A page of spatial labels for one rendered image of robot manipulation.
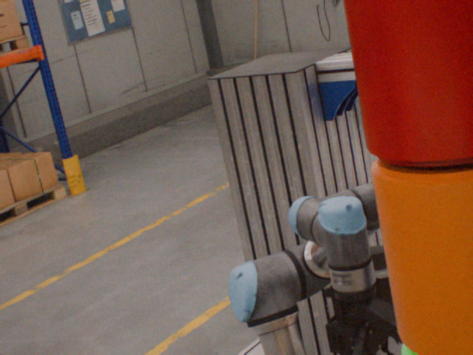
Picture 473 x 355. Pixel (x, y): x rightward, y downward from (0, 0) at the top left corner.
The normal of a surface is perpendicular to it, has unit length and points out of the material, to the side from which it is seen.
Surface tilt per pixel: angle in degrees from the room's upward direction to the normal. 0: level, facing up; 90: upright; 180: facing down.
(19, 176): 89
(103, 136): 90
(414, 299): 90
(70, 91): 90
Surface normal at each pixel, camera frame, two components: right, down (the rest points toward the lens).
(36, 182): 0.82, 0.01
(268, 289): 0.28, -0.12
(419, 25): -0.48, 0.32
